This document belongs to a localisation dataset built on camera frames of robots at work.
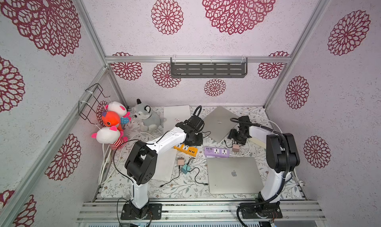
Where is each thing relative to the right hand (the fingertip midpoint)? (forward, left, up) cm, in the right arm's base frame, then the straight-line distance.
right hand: (231, 136), depth 101 cm
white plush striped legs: (-14, +70, +20) cm, 74 cm away
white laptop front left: (-24, +42, +1) cm, 48 cm away
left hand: (-11, +22, +8) cm, 26 cm away
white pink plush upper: (+8, +75, +20) cm, 78 cm away
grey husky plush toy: (+5, +56, +9) cm, 57 cm away
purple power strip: (-13, +12, +2) cm, 18 cm away
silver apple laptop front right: (-26, 0, -1) cm, 26 cm away
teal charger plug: (-24, +30, +2) cm, 39 cm away
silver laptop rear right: (+12, +8, -3) cm, 15 cm away
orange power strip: (-11, +31, +1) cm, 33 cm away
